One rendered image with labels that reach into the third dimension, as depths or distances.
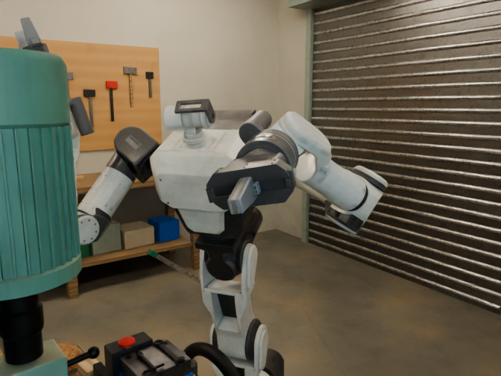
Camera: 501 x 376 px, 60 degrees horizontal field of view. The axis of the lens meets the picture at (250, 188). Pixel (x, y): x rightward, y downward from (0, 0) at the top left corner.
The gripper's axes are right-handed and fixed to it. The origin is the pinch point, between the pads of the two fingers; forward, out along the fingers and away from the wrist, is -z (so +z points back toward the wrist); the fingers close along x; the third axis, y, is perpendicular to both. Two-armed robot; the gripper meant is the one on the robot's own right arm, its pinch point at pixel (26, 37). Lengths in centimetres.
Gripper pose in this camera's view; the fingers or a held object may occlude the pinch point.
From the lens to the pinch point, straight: 124.5
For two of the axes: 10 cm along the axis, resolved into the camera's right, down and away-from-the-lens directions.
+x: 5.7, 0.0, -8.2
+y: -7.7, 3.6, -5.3
